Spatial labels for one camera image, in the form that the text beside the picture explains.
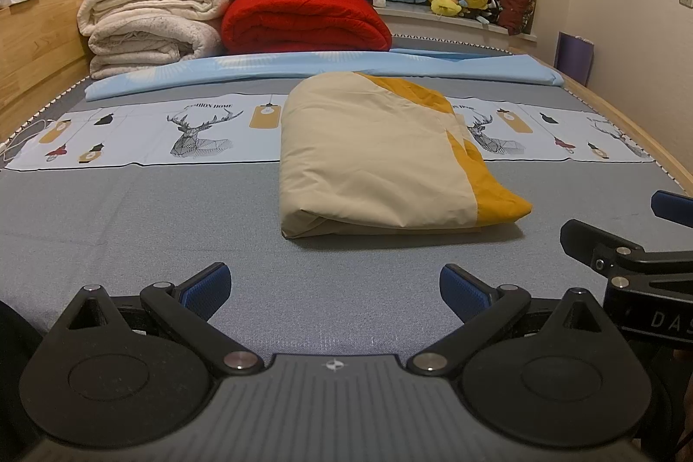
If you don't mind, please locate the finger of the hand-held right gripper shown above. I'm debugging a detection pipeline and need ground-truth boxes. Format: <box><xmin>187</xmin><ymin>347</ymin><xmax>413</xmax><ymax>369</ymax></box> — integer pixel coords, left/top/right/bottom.
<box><xmin>560</xmin><ymin>220</ymin><xmax>645</xmax><ymax>273</ymax></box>
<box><xmin>652</xmin><ymin>190</ymin><xmax>693</xmax><ymax>225</ymax></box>

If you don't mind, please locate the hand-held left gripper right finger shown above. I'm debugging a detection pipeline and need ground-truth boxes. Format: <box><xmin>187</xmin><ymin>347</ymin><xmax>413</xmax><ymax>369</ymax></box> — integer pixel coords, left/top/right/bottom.
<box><xmin>406</xmin><ymin>264</ymin><xmax>623</xmax><ymax>376</ymax></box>

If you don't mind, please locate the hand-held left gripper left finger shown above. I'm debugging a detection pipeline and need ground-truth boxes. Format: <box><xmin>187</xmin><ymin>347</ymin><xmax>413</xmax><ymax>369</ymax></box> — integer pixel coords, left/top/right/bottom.
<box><xmin>53</xmin><ymin>263</ymin><xmax>265</xmax><ymax>376</ymax></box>

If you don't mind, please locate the beige and yellow jacket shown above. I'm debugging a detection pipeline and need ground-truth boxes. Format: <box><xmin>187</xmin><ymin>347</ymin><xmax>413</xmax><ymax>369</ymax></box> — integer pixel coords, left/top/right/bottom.
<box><xmin>278</xmin><ymin>71</ymin><xmax>534</xmax><ymax>240</ymax></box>

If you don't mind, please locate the grey printed bed sheet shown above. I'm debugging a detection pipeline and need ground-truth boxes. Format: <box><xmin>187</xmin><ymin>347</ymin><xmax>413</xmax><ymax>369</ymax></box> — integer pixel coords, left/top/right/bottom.
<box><xmin>0</xmin><ymin>34</ymin><xmax>693</xmax><ymax>365</ymax></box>

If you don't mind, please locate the light blue folded sheet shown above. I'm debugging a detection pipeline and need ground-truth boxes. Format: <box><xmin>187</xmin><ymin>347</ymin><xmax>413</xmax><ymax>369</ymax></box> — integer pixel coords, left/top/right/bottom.
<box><xmin>85</xmin><ymin>51</ymin><xmax>565</xmax><ymax>103</ymax></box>

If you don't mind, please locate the maroon cushion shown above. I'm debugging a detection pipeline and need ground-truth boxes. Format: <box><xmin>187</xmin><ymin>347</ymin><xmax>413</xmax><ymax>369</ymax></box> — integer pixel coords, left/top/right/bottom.
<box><xmin>497</xmin><ymin>0</ymin><xmax>538</xmax><ymax>35</ymax></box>

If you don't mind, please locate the striped dark plush toy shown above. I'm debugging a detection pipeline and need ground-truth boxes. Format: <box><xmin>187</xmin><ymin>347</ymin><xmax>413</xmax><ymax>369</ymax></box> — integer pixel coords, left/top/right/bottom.
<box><xmin>476</xmin><ymin>0</ymin><xmax>502</xmax><ymax>27</ymax></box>

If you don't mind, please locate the white window sill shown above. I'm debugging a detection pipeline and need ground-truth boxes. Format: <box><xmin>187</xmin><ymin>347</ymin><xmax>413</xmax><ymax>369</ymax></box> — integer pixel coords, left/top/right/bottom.
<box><xmin>373</xmin><ymin>2</ymin><xmax>537</xmax><ymax>42</ymax></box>

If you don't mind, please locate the red folded blanket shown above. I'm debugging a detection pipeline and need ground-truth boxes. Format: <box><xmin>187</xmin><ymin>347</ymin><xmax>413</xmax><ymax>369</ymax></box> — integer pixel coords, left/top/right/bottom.
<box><xmin>221</xmin><ymin>0</ymin><xmax>393</xmax><ymax>54</ymax></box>

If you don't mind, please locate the cream folded blanket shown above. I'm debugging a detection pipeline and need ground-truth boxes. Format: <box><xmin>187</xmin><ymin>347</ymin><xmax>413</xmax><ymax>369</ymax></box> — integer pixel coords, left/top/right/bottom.
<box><xmin>78</xmin><ymin>0</ymin><xmax>231</xmax><ymax>35</ymax></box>

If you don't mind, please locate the wooden headboard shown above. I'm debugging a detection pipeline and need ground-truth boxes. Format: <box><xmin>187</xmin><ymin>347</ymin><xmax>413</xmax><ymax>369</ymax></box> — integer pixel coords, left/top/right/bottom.
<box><xmin>0</xmin><ymin>0</ymin><xmax>128</xmax><ymax>141</ymax></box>

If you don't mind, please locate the wooden bed side rail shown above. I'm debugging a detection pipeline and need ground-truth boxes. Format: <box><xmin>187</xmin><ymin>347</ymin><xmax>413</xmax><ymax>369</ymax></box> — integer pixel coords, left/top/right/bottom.
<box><xmin>512</xmin><ymin>45</ymin><xmax>693</xmax><ymax>200</ymax></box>

